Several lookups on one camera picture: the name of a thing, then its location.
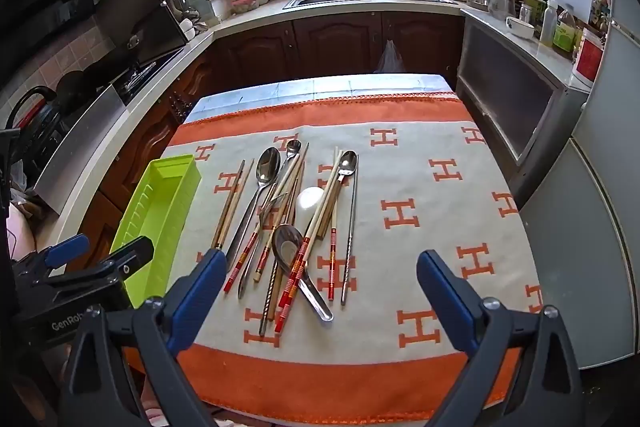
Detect brown wooden chopstick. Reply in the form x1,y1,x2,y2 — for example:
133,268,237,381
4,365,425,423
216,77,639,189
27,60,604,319
217,158,255,253
210,159,247,253

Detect wooden-handled steel spoon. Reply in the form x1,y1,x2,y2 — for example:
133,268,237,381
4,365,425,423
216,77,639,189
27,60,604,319
316,150,359,239

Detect red container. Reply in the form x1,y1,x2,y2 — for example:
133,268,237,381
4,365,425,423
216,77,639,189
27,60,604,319
575,27,608,82

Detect brown wooden base cabinets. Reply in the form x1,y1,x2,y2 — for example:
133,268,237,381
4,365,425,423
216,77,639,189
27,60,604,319
80,12,466,288

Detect green label oil bottle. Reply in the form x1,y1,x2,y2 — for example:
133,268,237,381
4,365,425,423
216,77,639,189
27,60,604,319
552,4,583,54

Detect green plastic utensil tray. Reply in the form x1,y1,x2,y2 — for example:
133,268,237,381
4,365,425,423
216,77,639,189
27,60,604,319
109,153,202,310

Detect white ceramic spoon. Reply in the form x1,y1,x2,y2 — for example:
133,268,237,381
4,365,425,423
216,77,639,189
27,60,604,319
295,186,327,233

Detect smooth metal chopstick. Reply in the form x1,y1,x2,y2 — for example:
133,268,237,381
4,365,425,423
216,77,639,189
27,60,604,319
341,154,360,306

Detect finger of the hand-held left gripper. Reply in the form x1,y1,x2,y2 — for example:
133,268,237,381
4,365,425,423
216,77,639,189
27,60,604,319
42,234,91,269
97,235,155,284

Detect white kitchen countertop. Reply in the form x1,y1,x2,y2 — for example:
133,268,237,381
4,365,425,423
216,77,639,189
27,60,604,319
35,0,591,258

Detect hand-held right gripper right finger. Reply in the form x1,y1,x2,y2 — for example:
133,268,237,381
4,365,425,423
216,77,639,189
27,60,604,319
416,249,586,427

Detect grey refrigerator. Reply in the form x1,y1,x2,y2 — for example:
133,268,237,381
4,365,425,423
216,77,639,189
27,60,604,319
517,17,640,370

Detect twisted metal chopstick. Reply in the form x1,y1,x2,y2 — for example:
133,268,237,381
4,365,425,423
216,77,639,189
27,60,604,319
257,227,281,338

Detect black pot with handle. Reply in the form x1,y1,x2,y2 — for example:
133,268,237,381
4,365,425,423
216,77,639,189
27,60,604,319
5,86,66,168

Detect small long-handled steel spoon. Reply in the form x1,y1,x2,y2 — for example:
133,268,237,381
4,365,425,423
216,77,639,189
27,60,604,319
270,139,302,208

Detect gas stove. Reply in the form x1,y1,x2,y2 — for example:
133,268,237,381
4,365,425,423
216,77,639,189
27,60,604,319
115,57,161,102

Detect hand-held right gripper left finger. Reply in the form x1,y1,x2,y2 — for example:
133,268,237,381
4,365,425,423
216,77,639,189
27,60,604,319
57,249,228,427

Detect stainless steel panel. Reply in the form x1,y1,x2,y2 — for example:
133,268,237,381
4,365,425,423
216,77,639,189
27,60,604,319
32,86,126,217

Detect white plastic bottle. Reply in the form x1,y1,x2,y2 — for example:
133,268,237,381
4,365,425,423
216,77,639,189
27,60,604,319
540,0,559,48

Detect light blue table cover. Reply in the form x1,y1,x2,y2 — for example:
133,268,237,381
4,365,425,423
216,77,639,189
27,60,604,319
192,74,456,122

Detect white cup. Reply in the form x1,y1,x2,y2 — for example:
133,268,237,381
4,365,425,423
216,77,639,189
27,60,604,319
505,16,536,40

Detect light wooden chopstick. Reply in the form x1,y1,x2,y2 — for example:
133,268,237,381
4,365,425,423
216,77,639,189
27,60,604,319
255,143,310,283
267,161,306,322

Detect grey cabinet with frosted door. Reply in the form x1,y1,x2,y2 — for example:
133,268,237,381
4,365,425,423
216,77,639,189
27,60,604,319
456,9,591,208

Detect orange and white printed blanket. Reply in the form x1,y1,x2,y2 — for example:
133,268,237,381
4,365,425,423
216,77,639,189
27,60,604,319
122,92,546,425

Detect hanging white plastic bag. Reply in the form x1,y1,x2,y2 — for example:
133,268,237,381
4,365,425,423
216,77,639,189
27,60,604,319
375,39,405,74

